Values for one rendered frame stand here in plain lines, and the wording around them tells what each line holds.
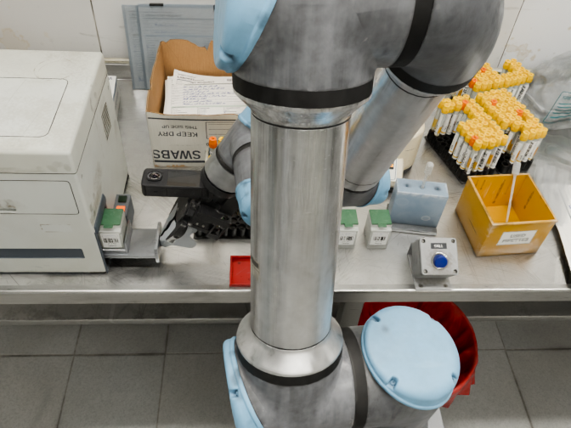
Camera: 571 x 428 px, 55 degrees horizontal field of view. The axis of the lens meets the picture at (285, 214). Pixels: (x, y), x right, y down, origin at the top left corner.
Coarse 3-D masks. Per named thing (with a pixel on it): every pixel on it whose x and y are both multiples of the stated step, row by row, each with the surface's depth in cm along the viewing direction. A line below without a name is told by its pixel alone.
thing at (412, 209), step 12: (396, 180) 108; (408, 180) 108; (420, 180) 109; (396, 192) 107; (408, 192) 106; (420, 192) 106; (432, 192) 106; (444, 192) 107; (396, 204) 109; (408, 204) 108; (420, 204) 108; (432, 204) 108; (444, 204) 107; (396, 216) 111; (408, 216) 111; (420, 216) 110; (432, 216) 110; (396, 228) 112; (408, 228) 112; (420, 228) 112; (432, 228) 112
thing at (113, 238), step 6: (126, 222) 100; (102, 228) 96; (108, 228) 96; (114, 228) 96; (120, 228) 96; (126, 228) 100; (102, 234) 96; (108, 234) 96; (114, 234) 96; (120, 234) 96; (102, 240) 97; (108, 240) 97; (114, 240) 97; (120, 240) 97; (102, 246) 98; (108, 246) 98; (114, 246) 98; (120, 246) 99
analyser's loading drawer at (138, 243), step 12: (132, 228) 103; (144, 228) 104; (156, 228) 104; (132, 240) 102; (144, 240) 102; (156, 240) 99; (108, 252) 99; (120, 252) 99; (132, 252) 100; (144, 252) 100; (156, 252) 99
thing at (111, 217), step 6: (108, 210) 97; (114, 210) 97; (120, 210) 98; (108, 216) 96; (114, 216) 96; (120, 216) 97; (102, 222) 95; (108, 222) 95; (114, 222) 95; (120, 222) 96
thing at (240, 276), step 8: (232, 256) 104; (240, 256) 104; (248, 256) 105; (232, 264) 104; (240, 264) 104; (248, 264) 104; (232, 272) 103; (240, 272) 103; (248, 272) 103; (232, 280) 101; (240, 280) 102; (248, 280) 102
